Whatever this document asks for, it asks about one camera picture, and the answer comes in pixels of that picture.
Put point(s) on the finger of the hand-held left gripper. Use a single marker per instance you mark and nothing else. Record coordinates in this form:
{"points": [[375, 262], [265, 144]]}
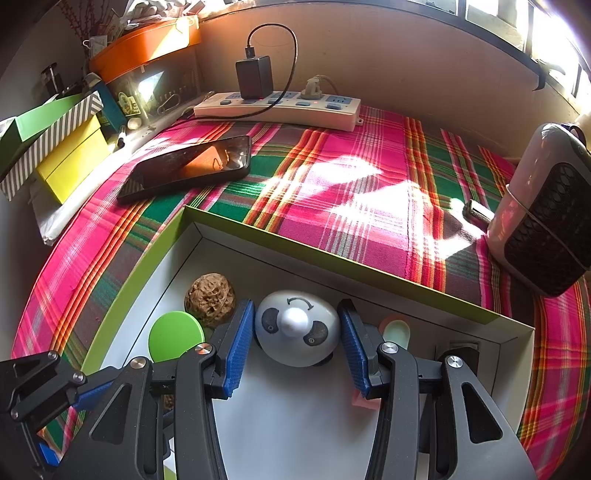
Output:
{"points": [[48, 454], [41, 383]]}

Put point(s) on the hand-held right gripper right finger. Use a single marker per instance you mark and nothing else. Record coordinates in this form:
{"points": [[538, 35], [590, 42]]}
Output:
{"points": [[353, 350]]}

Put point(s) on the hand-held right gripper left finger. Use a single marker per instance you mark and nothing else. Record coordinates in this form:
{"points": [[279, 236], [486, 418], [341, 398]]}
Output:
{"points": [[238, 346]]}

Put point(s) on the pink clip with green disc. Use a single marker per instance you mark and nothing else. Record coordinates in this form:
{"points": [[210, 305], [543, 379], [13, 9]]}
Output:
{"points": [[396, 330]]}

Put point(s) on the white panda-shaped device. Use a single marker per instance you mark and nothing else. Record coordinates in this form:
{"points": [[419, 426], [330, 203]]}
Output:
{"points": [[295, 332]]}

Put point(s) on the green mushroom-shaped cap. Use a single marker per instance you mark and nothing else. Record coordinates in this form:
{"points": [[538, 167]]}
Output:
{"points": [[173, 334]]}

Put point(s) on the green and white cardboard box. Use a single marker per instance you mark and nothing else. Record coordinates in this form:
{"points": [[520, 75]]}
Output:
{"points": [[286, 415]]}

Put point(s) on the small silver metal object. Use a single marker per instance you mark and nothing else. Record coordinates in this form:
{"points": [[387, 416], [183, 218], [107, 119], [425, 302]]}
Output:
{"points": [[478, 212]]}

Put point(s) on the black smartphone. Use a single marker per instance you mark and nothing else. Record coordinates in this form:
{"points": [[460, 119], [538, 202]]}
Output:
{"points": [[184, 166]]}

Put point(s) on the yellow cardboard box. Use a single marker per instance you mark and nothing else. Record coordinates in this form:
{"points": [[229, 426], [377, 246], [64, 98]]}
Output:
{"points": [[74, 161]]}

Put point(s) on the small grey desktop heater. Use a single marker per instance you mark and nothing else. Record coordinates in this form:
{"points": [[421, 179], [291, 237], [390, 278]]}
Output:
{"points": [[545, 230]]}

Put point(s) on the white power strip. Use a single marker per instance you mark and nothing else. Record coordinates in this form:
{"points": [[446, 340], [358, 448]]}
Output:
{"points": [[277, 108]]}

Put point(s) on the yellow and green boxes stack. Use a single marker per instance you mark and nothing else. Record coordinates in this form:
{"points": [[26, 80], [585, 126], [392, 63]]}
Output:
{"points": [[60, 134]]}

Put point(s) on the white plug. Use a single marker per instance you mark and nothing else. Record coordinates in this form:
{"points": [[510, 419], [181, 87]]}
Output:
{"points": [[316, 87]]}

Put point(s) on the clear plastic case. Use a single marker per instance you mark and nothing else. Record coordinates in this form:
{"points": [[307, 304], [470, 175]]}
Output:
{"points": [[152, 92]]}

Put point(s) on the black power adapter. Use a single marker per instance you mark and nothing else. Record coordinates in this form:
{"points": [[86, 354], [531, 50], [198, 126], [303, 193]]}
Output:
{"points": [[254, 76]]}

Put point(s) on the orange tray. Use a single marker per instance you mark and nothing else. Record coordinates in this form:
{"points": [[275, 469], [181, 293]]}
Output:
{"points": [[143, 46]]}

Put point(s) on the dried red branches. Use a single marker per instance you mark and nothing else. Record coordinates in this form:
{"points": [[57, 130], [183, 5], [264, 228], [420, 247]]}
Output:
{"points": [[87, 18]]}

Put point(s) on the window frame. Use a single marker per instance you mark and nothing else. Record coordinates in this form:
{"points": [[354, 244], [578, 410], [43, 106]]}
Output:
{"points": [[517, 41]]}

